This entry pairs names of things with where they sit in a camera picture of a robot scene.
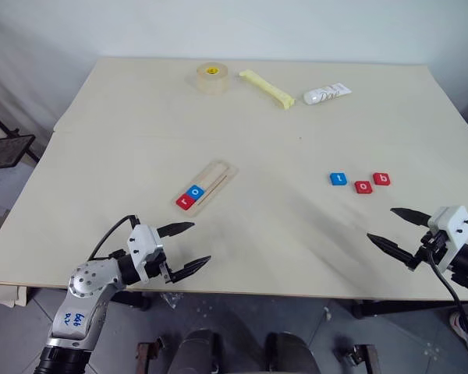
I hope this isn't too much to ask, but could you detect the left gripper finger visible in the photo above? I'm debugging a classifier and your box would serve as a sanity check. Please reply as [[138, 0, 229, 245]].
[[167, 255, 212, 284], [157, 221, 196, 238]]

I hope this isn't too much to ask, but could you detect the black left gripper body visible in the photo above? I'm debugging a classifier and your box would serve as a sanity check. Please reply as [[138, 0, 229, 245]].
[[144, 232, 177, 284]]

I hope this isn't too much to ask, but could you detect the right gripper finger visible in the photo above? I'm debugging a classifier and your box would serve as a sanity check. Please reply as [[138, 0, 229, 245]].
[[366, 232, 417, 267], [389, 207, 431, 227]]

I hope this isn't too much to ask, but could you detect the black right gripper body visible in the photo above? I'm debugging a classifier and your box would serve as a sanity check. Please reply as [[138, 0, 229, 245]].
[[406, 229, 448, 271]]

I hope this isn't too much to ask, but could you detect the wooden letter tray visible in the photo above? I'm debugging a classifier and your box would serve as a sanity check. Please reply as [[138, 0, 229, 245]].
[[170, 158, 239, 218]]

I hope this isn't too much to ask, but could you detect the blue letter tile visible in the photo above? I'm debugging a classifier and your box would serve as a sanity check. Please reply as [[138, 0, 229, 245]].
[[186, 184, 207, 202], [328, 171, 349, 188]]

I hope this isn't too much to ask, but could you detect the dark rounded shape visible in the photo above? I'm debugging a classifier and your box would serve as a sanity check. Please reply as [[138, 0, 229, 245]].
[[264, 330, 317, 374], [169, 329, 223, 374]]

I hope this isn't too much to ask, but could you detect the red white sneaker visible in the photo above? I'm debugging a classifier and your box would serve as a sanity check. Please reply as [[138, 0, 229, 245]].
[[450, 311, 468, 352]]

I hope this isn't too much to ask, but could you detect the white cream tube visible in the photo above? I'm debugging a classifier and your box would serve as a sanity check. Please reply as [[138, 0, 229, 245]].
[[303, 81, 353, 106]]

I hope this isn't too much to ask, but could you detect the beige tape roll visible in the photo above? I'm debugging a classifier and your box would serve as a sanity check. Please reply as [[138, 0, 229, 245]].
[[196, 61, 231, 97]]

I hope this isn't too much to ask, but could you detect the white foam panel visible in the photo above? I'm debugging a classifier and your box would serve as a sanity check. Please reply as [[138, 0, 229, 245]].
[[0, 280, 27, 309]]

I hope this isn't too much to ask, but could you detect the yellow plastic tool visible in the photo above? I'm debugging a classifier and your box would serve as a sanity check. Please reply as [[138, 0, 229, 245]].
[[238, 69, 296, 111]]

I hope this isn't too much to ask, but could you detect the black tablet screen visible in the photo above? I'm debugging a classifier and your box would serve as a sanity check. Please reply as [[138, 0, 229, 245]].
[[0, 134, 37, 171]]

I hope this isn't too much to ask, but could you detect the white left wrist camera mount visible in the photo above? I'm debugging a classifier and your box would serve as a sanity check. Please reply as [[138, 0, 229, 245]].
[[126, 223, 165, 284]]

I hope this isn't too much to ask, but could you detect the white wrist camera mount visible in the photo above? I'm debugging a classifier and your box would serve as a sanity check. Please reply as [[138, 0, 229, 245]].
[[126, 223, 165, 284], [427, 205, 468, 273]]

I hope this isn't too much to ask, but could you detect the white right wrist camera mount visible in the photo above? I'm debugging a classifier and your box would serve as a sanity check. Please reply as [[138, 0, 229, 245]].
[[427, 205, 468, 273]]

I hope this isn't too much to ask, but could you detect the black table frame bar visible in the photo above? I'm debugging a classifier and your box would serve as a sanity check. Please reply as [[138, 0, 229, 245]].
[[112, 290, 150, 312], [352, 298, 468, 321]]

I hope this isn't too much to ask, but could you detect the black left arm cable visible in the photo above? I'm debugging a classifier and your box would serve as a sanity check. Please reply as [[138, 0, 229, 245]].
[[86, 213, 141, 263]]

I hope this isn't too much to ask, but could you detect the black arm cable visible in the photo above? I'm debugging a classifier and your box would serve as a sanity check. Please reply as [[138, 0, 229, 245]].
[[86, 213, 141, 263], [427, 249, 468, 363]]

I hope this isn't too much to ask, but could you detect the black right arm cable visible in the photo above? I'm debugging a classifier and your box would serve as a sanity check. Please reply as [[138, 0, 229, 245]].
[[427, 249, 468, 363]]

